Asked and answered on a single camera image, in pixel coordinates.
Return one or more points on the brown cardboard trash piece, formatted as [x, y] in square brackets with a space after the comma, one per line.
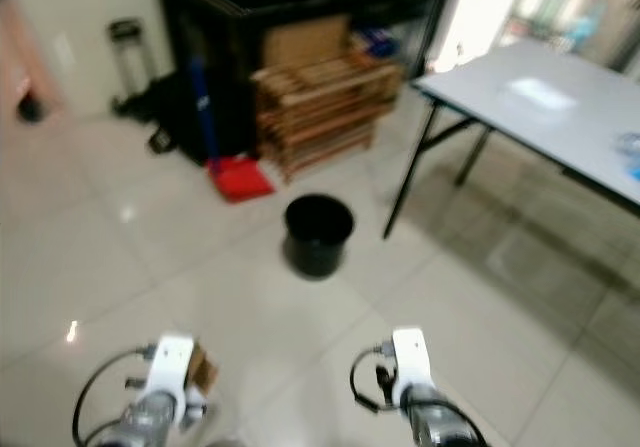
[205, 367]

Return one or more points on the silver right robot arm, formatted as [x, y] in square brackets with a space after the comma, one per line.
[445, 422]

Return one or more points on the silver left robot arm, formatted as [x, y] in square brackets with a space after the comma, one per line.
[155, 422]

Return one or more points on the black round rubbish bin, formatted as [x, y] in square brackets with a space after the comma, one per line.
[318, 245]

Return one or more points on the wooden slatted shoe rack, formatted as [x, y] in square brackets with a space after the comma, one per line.
[325, 112]

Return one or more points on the white folding table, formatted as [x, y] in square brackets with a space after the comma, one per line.
[540, 102]

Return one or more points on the blue printed package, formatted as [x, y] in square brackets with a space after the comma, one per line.
[373, 43]

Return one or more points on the black luggage trolley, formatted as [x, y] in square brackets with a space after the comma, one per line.
[168, 112]

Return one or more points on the large brown cardboard box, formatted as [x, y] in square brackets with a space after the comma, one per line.
[305, 42]

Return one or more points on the small black floor object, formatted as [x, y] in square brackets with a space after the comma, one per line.
[30, 108]

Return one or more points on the black glossy desk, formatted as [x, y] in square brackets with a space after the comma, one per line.
[230, 25]

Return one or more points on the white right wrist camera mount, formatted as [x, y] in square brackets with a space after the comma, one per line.
[412, 359]

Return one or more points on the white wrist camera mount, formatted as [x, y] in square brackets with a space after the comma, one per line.
[173, 365]
[412, 359]

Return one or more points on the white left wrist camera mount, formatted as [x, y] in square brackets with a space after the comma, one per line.
[173, 365]

